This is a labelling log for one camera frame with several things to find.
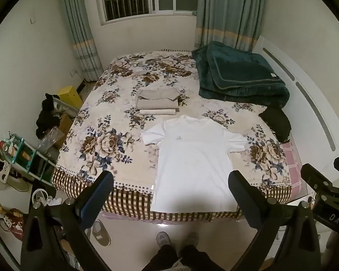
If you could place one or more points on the white t-shirt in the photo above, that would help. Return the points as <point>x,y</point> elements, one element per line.
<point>192,169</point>

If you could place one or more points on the person's grey right shoe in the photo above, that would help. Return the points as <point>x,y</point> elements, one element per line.
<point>189,240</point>

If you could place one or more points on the pink checked sheet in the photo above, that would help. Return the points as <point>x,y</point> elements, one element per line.
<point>292,163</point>

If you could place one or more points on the folded beige garment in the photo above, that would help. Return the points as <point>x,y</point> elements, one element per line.
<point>155,104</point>

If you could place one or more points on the person's black trousers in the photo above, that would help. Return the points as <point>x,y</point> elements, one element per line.
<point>189,259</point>

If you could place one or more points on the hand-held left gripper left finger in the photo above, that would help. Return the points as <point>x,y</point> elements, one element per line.
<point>97,200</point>

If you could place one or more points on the cardboard box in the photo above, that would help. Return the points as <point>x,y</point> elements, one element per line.
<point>65,125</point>

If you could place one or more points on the folded beige shirt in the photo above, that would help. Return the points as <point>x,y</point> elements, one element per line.
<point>158,93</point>

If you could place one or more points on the black garment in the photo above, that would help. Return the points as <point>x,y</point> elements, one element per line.
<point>276,122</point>

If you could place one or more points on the red printed bag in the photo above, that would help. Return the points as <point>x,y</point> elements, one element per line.
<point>12,224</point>

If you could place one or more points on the grey slipper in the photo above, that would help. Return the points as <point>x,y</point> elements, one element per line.
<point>101,233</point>

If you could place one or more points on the bed with floral sheet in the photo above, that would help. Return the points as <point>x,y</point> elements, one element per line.
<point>115,113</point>

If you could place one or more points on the yellow box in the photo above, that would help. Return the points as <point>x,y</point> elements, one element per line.
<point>70,96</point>

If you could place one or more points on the teal shelf rack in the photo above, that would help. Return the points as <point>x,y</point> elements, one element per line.
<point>28,155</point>

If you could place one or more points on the dark green blanket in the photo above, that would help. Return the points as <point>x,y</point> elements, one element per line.
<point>240,73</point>

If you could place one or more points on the person's grey shoe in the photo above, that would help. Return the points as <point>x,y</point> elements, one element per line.
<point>163,238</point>
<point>189,240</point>

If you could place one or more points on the wall socket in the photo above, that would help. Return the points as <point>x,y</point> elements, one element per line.
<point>75,73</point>

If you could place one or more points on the folded cream garment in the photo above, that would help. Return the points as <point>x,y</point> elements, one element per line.
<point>158,111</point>

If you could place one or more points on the green curtain with yellow band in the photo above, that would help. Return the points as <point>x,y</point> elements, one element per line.
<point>228,11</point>
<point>79,34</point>

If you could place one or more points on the white headboard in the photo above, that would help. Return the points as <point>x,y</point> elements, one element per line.
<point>308,90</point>

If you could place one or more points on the clear plastic bag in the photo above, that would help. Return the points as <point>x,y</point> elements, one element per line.
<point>50,138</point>

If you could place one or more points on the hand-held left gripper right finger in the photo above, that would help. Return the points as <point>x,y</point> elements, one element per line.
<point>244,200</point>

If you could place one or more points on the person's grey left shoe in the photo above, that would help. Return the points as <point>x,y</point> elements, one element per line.
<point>163,238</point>

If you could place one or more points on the white shoes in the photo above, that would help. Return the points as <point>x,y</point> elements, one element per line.
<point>41,196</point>

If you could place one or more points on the black cloth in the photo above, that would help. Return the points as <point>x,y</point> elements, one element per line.
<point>46,115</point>

